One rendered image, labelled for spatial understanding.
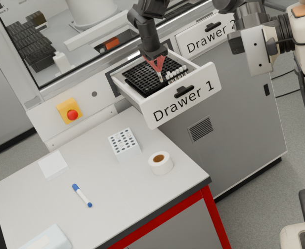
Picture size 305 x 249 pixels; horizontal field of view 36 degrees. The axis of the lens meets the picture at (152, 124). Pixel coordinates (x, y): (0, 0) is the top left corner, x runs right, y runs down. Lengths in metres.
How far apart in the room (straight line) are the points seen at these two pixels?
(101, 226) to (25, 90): 0.60
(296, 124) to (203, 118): 0.81
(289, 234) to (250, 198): 1.26
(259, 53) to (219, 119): 1.09
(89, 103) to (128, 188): 0.47
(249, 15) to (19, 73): 0.91
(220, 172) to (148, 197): 0.90
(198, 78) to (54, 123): 0.58
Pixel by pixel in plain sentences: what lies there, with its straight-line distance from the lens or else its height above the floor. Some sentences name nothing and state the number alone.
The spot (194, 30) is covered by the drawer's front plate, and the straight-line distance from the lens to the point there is 1.91.
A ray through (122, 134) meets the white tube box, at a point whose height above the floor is 0.80.
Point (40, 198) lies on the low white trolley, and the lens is 1.65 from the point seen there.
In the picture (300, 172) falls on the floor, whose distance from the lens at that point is 2.47.
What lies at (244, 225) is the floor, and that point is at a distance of 2.29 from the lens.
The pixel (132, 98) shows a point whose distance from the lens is 1.67.
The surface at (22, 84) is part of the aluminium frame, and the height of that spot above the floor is 1.04.
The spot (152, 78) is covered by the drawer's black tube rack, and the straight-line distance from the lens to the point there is 1.71.
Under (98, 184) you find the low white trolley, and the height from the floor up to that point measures 0.76.
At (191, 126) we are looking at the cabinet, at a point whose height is 0.51.
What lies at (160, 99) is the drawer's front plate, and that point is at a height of 0.91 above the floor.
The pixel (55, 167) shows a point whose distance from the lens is 1.72.
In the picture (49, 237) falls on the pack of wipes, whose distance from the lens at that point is 1.42.
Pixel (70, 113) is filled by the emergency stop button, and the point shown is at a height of 0.89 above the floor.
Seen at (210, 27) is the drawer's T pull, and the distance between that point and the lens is 1.90.
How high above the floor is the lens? 1.68
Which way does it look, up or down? 32 degrees down
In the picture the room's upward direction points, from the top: 23 degrees counter-clockwise
